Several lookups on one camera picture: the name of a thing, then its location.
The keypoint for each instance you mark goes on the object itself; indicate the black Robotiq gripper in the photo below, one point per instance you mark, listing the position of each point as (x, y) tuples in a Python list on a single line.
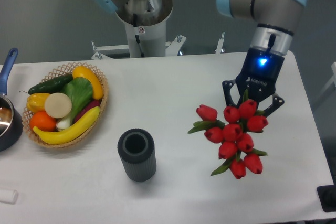
[(258, 76)]

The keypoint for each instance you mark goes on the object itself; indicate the red tulip bouquet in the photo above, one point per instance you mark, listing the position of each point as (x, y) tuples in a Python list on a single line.
[(236, 145)]

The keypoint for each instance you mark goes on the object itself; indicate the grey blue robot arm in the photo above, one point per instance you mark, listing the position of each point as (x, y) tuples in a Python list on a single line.
[(277, 21)]

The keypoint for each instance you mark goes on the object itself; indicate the black device at edge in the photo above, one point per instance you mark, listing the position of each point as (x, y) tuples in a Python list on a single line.
[(327, 197)]

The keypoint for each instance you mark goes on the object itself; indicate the dark grey ribbed vase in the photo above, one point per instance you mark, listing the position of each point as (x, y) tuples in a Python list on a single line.
[(136, 149)]

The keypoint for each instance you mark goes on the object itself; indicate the purple eggplant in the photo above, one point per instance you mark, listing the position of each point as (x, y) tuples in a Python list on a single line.
[(89, 106)]

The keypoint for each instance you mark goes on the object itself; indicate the yellow plastic banana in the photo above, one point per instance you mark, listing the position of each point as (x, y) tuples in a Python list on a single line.
[(72, 132)]

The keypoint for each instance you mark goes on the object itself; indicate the green bok choy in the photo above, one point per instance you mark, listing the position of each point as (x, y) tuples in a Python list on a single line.
[(80, 92)]

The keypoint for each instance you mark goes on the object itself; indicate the yellow squash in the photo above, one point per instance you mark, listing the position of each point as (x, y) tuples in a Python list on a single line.
[(85, 72)]

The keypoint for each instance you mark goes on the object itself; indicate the beige round disc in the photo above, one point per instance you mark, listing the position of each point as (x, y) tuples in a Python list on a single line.
[(58, 105)]

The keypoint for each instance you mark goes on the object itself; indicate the green cucumber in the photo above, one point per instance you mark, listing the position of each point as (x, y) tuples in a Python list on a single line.
[(50, 86)]

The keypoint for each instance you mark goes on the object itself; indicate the orange fruit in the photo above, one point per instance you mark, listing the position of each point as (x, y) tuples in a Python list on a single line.
[(43, 121)]

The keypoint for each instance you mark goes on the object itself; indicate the yellow bell pepper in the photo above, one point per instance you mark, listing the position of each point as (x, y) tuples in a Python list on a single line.
[(36, 102)]

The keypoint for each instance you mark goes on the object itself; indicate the white cylinder object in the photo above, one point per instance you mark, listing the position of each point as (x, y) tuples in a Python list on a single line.
[(8, 196)]

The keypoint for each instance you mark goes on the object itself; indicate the white frame at right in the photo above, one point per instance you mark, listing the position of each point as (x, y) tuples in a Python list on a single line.
[(326, 90)]

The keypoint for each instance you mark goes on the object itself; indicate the white metal base frame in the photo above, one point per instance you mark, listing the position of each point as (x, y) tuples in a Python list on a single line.
[(113, 49)]

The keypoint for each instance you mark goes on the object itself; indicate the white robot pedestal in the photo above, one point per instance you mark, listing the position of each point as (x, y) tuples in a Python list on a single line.
[(145, 26)]

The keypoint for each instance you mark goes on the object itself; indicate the blue handled saucepan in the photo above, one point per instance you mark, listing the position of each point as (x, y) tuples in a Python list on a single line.
[(11, 121)]

